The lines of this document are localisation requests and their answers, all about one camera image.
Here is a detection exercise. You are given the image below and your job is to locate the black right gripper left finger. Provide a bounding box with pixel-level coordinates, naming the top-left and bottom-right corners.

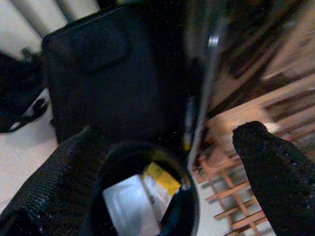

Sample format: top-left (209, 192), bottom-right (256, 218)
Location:
top-left (0, 125), bottom-right (110, 236)

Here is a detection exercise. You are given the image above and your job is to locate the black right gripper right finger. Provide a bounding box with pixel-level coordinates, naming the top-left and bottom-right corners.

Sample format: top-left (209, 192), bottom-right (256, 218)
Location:
top-left (232, 120), bottom-right (315, 236)

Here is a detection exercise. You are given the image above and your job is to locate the black round rubbish bin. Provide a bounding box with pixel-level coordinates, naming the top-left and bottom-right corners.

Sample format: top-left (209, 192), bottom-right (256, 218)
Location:
top-left (83, 140), bottom-right (200, 236)

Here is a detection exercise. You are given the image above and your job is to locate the wooden slat pallet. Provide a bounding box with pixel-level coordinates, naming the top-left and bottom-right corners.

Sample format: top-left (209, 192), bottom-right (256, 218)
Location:
top-left (193, 90), bottom-right (315, 236)

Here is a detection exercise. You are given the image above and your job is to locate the yellow white paper packet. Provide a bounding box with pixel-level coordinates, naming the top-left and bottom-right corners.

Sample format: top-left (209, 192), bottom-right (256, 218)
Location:
top-left (141, 161), bottom-right (182, 222)

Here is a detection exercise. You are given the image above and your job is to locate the silver metal table leg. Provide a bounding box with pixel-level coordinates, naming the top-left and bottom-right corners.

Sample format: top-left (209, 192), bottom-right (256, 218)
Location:
top-left (187, 14), bottom-right (222, 170)

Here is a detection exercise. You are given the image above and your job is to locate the black fabric case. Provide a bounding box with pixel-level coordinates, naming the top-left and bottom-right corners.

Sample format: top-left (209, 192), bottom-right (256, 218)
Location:
top-left (41, 4), bottom-right (197, 148)

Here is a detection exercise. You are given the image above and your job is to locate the white pleated curtain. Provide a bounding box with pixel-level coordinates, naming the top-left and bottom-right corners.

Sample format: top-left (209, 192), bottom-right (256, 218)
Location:
top-left (0, 0), bottom-right (99, 59)

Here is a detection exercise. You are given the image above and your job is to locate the black strap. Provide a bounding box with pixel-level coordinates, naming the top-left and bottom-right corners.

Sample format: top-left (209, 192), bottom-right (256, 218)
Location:
top-left (0, 51), bottom-right (50, 133)

